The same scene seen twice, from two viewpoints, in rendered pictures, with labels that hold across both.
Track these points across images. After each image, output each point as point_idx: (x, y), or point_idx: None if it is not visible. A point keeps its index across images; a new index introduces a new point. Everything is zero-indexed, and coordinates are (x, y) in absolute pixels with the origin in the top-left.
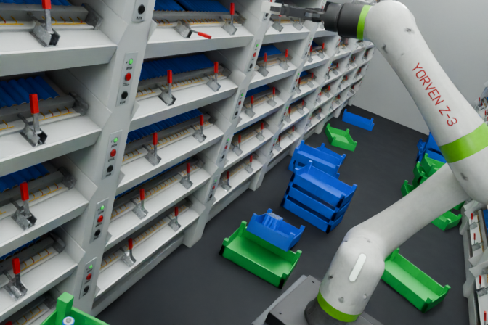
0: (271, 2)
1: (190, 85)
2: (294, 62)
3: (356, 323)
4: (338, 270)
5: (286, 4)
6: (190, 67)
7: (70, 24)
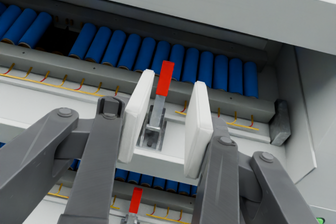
0: (197, 91)
1: (60, 199)
2: None
3: None
4: None
5: (200, 124)
6: (119, 169)
7: None
